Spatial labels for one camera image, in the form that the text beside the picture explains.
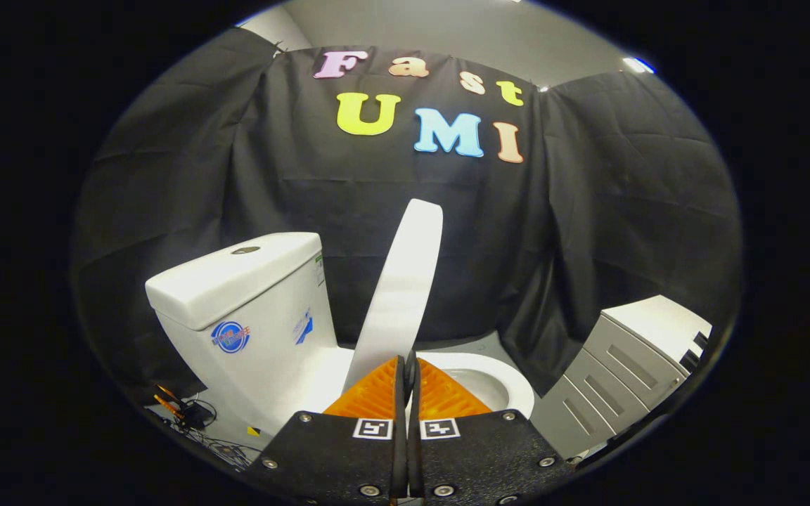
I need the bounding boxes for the white toilet lid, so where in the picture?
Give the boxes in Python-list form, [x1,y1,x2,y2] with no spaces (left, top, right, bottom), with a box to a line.
[343,199,444,394]

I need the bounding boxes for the grey drawer cabinet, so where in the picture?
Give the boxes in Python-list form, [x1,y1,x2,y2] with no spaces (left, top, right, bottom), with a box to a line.
[529,295,714,462]

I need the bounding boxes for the tangle of black cables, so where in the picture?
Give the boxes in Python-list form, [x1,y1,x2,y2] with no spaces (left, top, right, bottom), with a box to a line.
[143,383,259,470]

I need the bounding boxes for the black backdrop cloth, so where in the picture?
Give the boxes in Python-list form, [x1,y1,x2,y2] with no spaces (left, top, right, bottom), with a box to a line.
[70,27,745,403]

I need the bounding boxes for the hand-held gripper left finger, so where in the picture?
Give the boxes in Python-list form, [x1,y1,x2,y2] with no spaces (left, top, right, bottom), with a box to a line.
[247,356,408,506]

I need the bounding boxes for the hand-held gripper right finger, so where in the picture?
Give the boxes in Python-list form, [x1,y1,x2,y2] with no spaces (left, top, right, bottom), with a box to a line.
[408,358,574,506]

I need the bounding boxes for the white ceramic toilet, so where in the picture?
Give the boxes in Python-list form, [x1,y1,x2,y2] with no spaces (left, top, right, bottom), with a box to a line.
[145,232,536,452]

